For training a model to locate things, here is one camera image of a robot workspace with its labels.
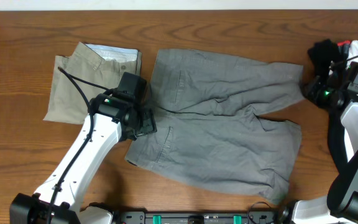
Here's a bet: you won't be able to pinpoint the grey shorts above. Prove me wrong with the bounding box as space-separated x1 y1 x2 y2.
126 49 303 204

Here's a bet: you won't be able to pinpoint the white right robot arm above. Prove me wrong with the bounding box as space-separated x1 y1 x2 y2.
276 81 358 223

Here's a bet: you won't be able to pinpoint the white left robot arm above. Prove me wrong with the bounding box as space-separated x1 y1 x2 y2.
9 103 157 223

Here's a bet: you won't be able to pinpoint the red black garment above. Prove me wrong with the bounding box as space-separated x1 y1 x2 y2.
337 40 351 59

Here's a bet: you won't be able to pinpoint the folded khaki shorts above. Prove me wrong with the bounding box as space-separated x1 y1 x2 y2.
44 42 142 124

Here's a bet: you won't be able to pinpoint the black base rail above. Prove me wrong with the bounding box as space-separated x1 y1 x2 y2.
114 210 276 224

